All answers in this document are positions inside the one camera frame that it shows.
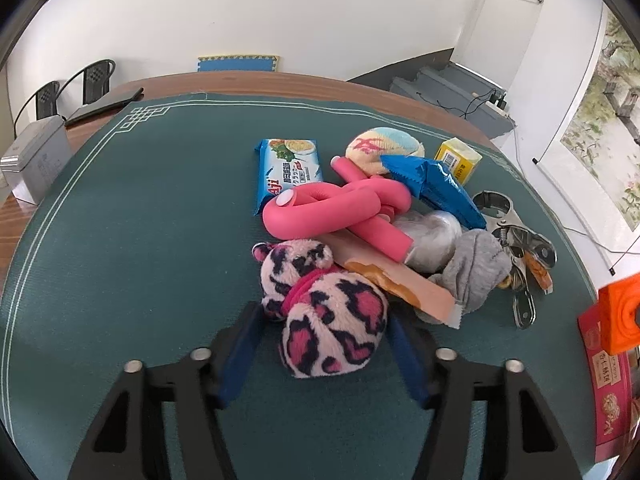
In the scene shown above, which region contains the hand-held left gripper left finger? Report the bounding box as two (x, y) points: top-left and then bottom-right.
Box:
(67, 300), (266, 480)

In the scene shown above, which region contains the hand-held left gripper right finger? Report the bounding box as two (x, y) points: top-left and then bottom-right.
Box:
(387, 312), (583, 480)

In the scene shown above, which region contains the leopard print plush toy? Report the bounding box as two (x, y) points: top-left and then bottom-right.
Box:
(252, 239), (390, 380)

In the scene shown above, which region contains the grey sock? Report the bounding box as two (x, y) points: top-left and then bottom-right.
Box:
(427, 230), (512, 324)

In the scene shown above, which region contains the pink foam roller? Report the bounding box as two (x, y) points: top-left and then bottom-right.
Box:
(262, 157), (412, 264)

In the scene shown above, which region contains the blue cracker packet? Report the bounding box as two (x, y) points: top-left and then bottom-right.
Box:
(252, 138), (325, 217)

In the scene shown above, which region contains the red box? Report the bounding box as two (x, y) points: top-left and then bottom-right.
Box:
(577, 305), (640, 462)

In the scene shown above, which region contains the pastel sock ball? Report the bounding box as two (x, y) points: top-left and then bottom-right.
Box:
(345, 127), (426, 177)

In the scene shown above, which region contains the orange plastic cube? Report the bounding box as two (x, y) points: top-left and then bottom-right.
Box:
(597, 275), (640, 356)

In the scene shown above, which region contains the tan snack packet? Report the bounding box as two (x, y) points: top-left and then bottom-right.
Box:
(320, 232), (464, 330)

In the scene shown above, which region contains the clear plastic bag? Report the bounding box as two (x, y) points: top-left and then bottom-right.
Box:
(402, 210), (464, 271)

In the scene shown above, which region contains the metal pliers tool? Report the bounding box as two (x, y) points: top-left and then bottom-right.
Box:
(472, 190), (557, 268)

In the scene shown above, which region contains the blue snack wrapper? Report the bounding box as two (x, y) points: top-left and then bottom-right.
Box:
(380, 155), (487, 231)

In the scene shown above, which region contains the yellow carton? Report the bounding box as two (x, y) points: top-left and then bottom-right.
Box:
(433, 137), (484, 185)

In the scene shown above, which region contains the grey staircase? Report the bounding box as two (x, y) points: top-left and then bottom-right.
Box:
(347, 49), (516, 141)

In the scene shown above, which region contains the grey metal box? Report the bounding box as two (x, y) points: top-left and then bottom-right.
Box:
(0, 116), (71, 205)

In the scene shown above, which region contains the blue foam mat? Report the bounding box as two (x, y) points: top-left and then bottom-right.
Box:
(197, 54), (280, 74)

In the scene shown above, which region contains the hanging scroll painting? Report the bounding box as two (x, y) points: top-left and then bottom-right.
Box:
(532, 10), (640, 276)

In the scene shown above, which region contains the orange handled metal tool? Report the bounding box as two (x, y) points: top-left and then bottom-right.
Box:
(521, 252), (555, 295)

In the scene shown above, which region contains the black power cable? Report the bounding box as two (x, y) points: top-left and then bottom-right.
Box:
(440, 87), (501, 119)

